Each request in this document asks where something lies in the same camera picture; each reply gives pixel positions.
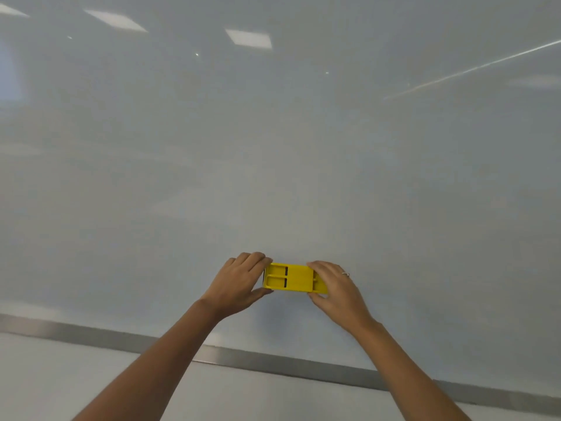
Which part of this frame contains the person's right hand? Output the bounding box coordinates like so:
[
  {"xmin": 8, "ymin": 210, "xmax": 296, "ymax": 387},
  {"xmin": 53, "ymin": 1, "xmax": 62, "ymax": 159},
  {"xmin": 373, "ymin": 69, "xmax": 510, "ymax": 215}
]
[{"xmin": 306, "ymin": 260, "xmax": 382, "ymax": 337}]

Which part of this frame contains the person's left hand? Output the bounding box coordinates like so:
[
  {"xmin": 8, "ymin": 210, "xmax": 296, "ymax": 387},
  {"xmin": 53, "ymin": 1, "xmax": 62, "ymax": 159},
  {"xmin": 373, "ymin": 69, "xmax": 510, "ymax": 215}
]
[{"xmin": 198, "ymin": 251, "xmax": 275, "ymax": 322}]

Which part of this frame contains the yellow whiteboard eraser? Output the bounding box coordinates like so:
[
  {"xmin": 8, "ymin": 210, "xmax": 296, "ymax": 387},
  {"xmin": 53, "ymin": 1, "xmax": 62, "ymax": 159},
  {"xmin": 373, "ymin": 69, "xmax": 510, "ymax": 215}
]
[{"xmin": 262, "ymin": 263, "xmax": 330, "ymax": 295}]

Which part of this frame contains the white whiteboard with blue writing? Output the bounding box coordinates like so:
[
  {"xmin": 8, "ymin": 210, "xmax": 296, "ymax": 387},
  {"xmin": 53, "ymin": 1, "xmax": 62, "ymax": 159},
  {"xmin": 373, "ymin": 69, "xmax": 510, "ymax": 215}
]
[{"xmin": 0, "ymin": 0, "xmax": 561, "ymax": 399}]

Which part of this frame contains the person's right forearm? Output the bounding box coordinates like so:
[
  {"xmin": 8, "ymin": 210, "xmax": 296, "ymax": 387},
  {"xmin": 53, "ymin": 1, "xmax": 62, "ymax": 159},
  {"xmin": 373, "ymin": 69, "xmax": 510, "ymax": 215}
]
[{"xmin": 352, "ymin": 320, "xmax": 472, "ymax": 421}]

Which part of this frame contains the person's left forearm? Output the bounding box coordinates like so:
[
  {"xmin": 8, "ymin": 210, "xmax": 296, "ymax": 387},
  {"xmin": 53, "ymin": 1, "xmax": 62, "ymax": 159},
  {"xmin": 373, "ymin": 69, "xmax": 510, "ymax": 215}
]
[{"xmin": 72, "ymin": 299, "xmax": 222, "ymax": 421}]

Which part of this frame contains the silver metal whiteboard tray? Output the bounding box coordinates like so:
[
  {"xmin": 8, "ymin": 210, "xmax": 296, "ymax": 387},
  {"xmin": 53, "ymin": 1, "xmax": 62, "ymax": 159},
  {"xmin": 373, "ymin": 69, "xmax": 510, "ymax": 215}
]
[{"xmin": 0, "ymin": 313, "xmax": 561, "ymax": 418}]

